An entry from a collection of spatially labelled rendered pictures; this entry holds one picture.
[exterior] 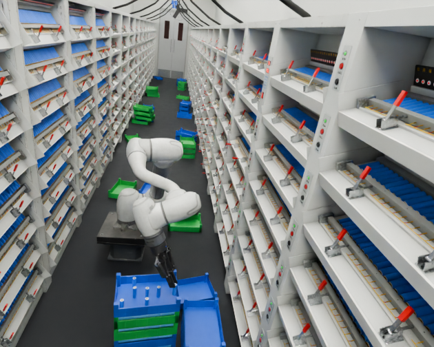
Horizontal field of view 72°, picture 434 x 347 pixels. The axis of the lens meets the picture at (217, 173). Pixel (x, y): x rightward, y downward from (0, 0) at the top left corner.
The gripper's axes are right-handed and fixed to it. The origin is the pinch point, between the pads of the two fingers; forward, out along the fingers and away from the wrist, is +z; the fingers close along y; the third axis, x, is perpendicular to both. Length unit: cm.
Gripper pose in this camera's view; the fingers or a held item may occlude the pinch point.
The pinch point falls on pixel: (171, 279)
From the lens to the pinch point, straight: 149.2
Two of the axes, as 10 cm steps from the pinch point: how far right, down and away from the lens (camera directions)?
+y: -2.9, 3.6, -8.9
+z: 2.8, 9.2, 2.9
